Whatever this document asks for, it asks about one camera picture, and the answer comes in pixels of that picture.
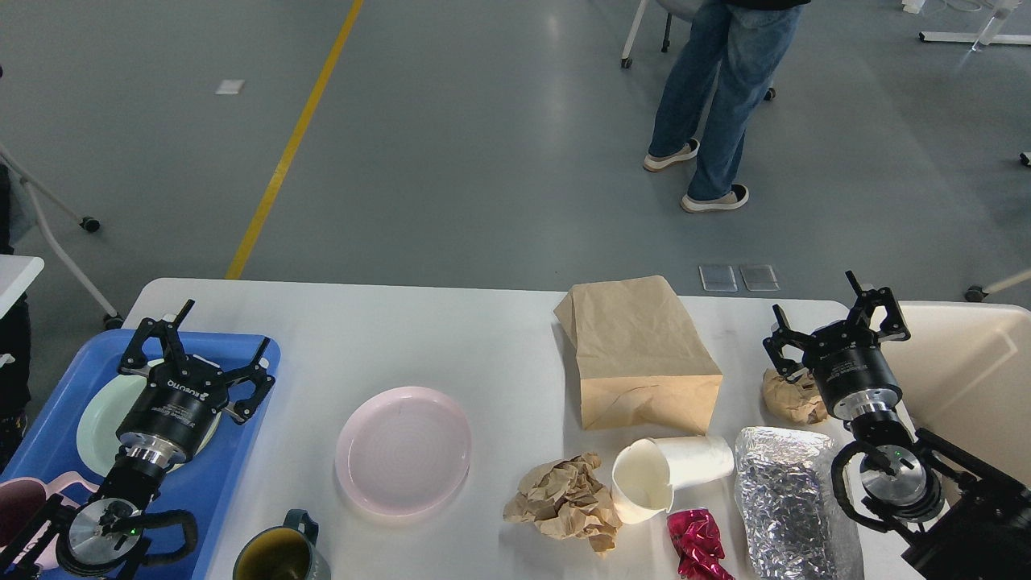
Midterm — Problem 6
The white paper cup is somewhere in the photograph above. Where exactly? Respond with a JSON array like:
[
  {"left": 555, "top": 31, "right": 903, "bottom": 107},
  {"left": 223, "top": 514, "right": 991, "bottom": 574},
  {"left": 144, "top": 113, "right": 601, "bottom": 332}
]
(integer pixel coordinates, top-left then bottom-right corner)
[{"left": 611, "top": 436, "right": 735, "bottom": 524}]

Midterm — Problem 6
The white office chair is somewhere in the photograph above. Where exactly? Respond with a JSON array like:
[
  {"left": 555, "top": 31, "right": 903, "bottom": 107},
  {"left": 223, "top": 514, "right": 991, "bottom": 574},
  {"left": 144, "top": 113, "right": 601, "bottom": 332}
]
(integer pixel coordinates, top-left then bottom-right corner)
[{"left": 619, "top": 1, "right": 700, "bottom": 104}]

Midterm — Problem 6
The crumpled brown paper ball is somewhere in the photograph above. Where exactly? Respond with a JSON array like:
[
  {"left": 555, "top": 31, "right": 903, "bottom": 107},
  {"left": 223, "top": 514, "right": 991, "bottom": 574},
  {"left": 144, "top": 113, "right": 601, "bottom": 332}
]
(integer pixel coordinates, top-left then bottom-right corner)
[{"left": 502, "top": 453, "right": 623, "bottom": 555}]

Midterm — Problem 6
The white stand base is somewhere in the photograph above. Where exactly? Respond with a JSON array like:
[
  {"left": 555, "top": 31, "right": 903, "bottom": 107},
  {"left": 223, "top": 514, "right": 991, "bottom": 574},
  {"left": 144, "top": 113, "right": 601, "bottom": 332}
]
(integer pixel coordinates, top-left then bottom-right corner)
[{"left": 917, "top": 1, "right": 1030, "bottom": 52}]

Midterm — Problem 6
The white rolling stand left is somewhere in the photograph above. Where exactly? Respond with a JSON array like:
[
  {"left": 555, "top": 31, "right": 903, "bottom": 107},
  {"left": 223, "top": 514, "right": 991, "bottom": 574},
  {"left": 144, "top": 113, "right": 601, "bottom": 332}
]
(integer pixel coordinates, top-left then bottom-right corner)
[{"left": 0, "top": 145, "right": 125, "bottom": 330}]

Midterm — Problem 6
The blue plastic tray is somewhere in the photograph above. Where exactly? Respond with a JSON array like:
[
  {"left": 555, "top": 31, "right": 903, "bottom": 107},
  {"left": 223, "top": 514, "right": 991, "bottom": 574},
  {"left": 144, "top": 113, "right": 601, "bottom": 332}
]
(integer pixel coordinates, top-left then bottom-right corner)
[{"left": 0, "top": 329, "right": 282, "bottom": 580}]

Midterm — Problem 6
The silver foil bag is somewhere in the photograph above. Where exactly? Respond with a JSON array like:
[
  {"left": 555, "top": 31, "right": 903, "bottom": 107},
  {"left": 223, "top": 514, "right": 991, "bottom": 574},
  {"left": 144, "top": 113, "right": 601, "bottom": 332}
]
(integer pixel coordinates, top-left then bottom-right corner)
[{"left": 734, "top": 427, "right": 864, "bottom": 579}]

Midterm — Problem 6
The person in blue jeans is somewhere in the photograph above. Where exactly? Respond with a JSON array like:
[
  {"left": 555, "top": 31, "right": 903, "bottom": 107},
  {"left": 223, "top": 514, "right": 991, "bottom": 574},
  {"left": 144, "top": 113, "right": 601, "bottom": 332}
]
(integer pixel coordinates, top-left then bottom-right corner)
[{"left": 642, "top": 1, "right": 806, "bottom": 213}]

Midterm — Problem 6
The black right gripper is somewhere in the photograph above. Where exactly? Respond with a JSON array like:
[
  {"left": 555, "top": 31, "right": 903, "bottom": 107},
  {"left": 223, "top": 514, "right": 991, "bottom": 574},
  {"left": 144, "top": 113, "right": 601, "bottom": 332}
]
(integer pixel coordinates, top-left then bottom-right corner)
[{"left": 763, "top": 271, "right": 912, "bottom": 420}]

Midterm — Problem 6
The pink mug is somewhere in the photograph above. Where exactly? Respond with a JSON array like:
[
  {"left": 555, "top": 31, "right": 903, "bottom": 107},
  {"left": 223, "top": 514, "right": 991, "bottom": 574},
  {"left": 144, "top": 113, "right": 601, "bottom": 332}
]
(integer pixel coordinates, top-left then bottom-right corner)
[{"left": 1, "top": 471, "right": 98, "bottom": 548}]

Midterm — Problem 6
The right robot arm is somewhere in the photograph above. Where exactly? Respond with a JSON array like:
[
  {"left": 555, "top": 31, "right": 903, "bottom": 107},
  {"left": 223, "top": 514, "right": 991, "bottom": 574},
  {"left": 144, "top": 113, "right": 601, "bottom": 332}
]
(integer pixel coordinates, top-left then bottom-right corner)
[{"left": 763, "top": 271, "right": 1030, "bottom": 579}]

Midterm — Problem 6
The brown paper bag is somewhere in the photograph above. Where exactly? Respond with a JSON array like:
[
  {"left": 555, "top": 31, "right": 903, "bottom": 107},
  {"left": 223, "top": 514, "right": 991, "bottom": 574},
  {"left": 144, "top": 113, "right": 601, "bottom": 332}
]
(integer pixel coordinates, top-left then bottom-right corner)
[{"left": 553, "top": 275, "right": 724, "bottom": 436}]

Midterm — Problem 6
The light green plate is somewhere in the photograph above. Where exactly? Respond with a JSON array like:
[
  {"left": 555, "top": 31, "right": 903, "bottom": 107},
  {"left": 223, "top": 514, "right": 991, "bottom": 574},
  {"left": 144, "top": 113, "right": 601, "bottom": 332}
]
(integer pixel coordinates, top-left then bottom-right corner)
[{"left": 77, "top": 375, "right": 221, "bottom": 476}]

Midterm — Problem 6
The teal mug yellow inside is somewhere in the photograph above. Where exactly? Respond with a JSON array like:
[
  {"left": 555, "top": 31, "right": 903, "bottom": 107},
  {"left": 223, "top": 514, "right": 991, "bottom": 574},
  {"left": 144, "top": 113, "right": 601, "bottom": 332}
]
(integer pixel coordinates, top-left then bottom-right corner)
[{"left": 232, "top": 509, "right": 332, "bottom": 579}]

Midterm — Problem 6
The beige plastic bin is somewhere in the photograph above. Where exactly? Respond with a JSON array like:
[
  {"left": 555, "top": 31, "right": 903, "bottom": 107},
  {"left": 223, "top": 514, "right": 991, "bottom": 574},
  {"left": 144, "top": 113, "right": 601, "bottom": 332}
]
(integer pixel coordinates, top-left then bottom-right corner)
[{"left": 882, "top": 300, "right": 1030, "bottom": 485}]

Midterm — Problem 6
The pink plate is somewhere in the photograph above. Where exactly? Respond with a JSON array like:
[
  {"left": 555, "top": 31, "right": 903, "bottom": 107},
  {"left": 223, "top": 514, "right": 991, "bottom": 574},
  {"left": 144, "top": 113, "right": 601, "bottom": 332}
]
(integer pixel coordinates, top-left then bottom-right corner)
[{"left": 335, "top": 386, "right": 472, "bottom": 519}]

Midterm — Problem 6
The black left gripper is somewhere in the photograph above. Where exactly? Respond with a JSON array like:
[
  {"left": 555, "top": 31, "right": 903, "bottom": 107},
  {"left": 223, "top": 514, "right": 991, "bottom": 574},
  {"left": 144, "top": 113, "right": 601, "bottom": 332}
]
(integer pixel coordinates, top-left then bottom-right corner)
[{"left": 118, "top": 300, "right": 276, "bottom": 466}]

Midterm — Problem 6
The red foil wrapper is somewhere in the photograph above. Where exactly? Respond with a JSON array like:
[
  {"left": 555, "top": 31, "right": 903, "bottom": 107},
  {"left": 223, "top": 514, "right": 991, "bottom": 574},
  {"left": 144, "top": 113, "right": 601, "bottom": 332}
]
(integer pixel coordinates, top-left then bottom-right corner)
[{"left": 666, "top": 507, "right": 735, "bottom": 579}]

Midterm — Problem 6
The small crumpled brown paper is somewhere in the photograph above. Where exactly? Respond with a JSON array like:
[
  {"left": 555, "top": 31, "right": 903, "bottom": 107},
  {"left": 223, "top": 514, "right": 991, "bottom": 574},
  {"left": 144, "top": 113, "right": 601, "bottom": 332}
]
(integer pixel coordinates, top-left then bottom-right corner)
[{"left": 761, "top": 368, "right": 829, "bottom": 425}]

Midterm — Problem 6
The white side table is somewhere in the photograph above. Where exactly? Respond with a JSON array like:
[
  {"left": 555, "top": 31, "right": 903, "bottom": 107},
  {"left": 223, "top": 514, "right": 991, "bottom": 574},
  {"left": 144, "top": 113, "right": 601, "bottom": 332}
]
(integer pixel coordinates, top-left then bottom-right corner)
[{"left": 0, "top": 255, "right": 44, "bottom": 318}]

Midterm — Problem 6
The chair caster right edge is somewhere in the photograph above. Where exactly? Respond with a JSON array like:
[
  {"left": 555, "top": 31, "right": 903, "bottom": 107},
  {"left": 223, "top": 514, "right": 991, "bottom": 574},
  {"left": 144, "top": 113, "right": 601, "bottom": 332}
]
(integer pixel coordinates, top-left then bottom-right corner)
[{"left": 963, "top": 268, "right": 1031, "bottom": 302}]

